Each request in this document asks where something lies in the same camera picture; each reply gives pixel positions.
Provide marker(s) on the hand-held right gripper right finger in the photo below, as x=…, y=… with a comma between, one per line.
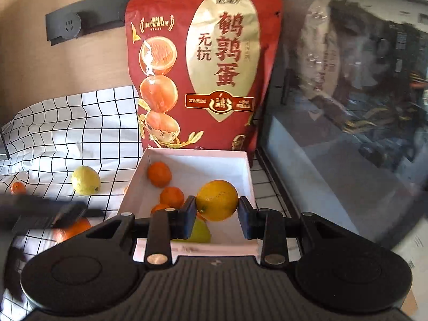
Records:
x=244, y=217

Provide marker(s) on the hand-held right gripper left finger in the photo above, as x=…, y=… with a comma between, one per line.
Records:
x=188, y=215

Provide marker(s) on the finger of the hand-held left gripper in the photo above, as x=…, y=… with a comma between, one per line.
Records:
x=73, y=214

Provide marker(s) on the small mandarin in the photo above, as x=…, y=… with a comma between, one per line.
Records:
x=75, y=230
x=172, y=197
x=17, y=188
x=159, y=174
x=159, y=208

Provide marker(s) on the green pear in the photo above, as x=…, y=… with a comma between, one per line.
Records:
x=200, y=233
x=85, y=180

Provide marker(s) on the large orange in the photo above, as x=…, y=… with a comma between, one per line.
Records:
x=217, y=200

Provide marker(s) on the pink cardboard box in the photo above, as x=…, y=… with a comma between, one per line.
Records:
x=200, y=167

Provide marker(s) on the black white checked cloth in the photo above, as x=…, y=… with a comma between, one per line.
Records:
x=67, y=130

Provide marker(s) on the red snack bag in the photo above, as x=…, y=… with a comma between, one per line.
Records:
x=207, y=73

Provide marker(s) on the black wall power rail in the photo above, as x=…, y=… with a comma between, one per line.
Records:
x=67, y=25

